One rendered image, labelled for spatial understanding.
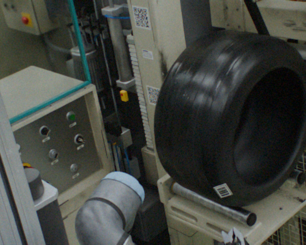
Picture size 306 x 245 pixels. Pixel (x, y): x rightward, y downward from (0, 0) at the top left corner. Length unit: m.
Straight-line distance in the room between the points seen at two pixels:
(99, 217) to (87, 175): 0.96
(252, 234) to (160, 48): 0.68
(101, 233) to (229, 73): 0.66
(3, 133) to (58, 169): 1.33
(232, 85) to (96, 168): 0.80
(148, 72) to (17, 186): 1.20
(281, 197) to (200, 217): 0.33
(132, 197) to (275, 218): 0.80
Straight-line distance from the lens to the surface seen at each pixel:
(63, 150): 2.28
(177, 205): 2.21
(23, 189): 1.02
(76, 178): 2.36
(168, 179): 2.21
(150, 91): 2.18
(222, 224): 2.10
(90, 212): 1.45
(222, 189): 1.90
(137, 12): 2.07
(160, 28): 2.04
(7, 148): 0.98
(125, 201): 1.50
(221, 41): 1.94
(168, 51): 2.09
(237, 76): 1.82
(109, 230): 1.43
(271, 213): 2.23
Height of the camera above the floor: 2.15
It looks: 28 degrees down
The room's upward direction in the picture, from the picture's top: 10 degrees counter-clockwise
